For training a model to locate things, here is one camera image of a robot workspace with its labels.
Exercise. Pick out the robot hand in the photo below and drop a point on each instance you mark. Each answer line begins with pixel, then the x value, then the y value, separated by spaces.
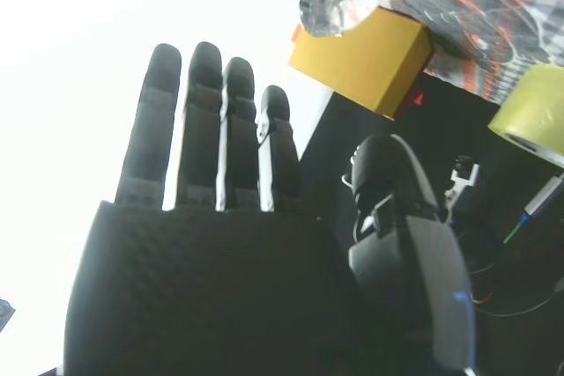
pixel 198 288

